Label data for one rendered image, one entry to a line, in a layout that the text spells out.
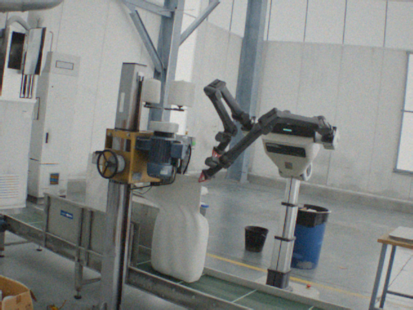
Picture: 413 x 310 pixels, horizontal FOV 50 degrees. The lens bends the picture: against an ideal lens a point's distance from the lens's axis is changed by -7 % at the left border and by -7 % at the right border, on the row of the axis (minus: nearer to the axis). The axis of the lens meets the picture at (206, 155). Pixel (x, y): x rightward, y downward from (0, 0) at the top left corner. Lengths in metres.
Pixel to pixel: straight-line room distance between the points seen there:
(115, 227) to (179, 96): 0.90
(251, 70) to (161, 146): 9.14
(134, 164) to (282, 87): 9.01
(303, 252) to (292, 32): 7.61
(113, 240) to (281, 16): 9.72
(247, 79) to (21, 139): 7.37
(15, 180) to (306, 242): 3.36
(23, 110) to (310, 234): 3.50
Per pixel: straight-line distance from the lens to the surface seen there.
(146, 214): 3.84
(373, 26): 11.27
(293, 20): 11.94
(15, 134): 5.62
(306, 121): 2.91
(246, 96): 11.83
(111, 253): 3.08
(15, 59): 5.13
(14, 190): 5.73
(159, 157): 2.84
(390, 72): 10.95
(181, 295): 3.07
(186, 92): 2.95
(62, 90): 6.89
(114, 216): 3.02
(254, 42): 11.96
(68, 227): 3.74
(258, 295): 3.16
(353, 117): 11.03
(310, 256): 5.19
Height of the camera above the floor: 1.48
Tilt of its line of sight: 4 degrees down
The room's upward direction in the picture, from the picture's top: 7 degrees clockwise
